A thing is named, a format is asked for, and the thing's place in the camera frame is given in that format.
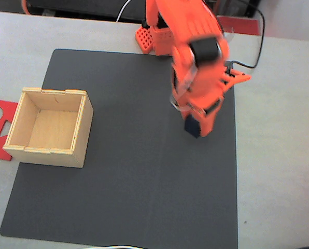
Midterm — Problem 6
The dark blue cube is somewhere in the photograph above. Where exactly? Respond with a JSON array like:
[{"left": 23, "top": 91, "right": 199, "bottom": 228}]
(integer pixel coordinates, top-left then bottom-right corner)
[{"left": 184, "top": 115, "right": 202, "bottom": 139}]

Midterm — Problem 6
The open wooden box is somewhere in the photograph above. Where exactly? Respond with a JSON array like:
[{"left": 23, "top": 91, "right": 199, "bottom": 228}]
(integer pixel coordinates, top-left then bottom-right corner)
[{"left": 2, "top": 87, "right": 94, "bottom": 169}]

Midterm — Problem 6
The red flat sheet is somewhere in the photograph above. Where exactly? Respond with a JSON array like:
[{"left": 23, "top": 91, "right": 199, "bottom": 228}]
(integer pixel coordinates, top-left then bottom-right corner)
[{"left": 216, "top": 15, "right": 260, "bottom": 36}]

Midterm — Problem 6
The dark grey mat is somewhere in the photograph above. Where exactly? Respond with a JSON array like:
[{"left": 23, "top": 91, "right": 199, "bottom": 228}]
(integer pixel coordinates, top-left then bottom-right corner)
[{"left": 0, "top": 48, "right": 239, "bottom": 249}]

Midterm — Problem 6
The black cable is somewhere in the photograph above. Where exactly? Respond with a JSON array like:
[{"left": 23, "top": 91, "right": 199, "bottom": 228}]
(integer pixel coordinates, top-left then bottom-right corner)
[{"left": 228, "top": 0, "right": 266, "bottom": 69}]

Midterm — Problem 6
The white wire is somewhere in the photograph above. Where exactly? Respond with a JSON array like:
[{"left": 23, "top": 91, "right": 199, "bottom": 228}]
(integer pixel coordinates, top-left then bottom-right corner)
[{"left": 116, "top": 0, "right": 132, "bottom": 23}]

